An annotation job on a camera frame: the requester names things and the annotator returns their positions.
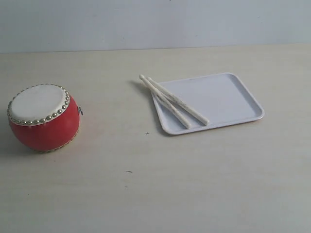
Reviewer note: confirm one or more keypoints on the white drumstick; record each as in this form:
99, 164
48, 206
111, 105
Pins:
164, 101
173, 98

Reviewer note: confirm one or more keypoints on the red small drum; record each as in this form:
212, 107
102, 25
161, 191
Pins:
44, 117

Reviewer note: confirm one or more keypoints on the white plastic tray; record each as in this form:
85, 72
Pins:
222, 98

